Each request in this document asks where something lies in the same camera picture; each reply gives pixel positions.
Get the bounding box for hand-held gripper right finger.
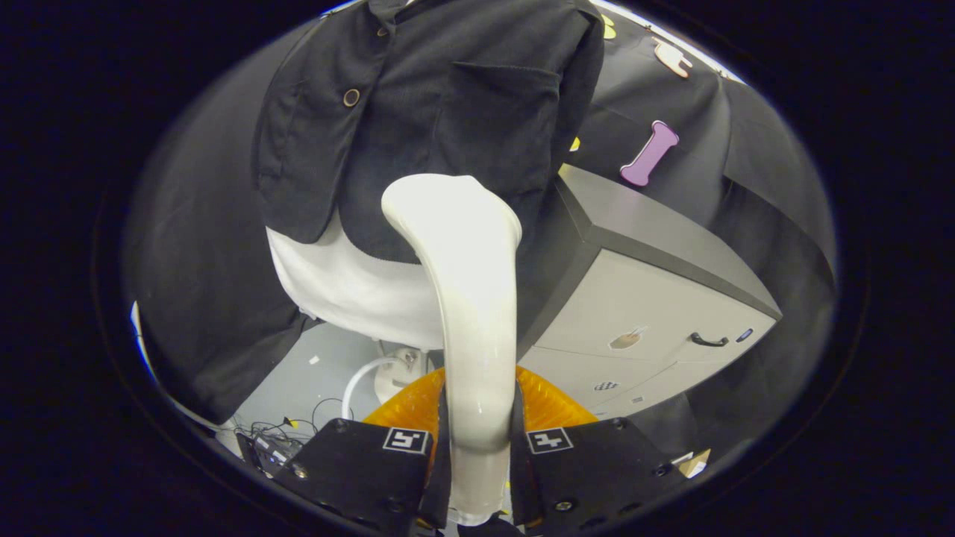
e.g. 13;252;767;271
511;365;687;530

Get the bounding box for black jacket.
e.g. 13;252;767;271
252;0;605;266

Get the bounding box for white garment steamer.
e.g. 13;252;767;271
342;174;523;527

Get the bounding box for beige cabinet with grey top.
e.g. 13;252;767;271
515;164;783;420

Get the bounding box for small tan box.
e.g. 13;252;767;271
671;447;711;480

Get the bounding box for black backdrop cloth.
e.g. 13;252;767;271
123;7;836;448

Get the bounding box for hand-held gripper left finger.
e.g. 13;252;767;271
272;367;454;532

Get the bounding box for black floor cables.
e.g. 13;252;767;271
235;399;340;478

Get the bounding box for metal mannequin stand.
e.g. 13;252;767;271
373;339;432;407

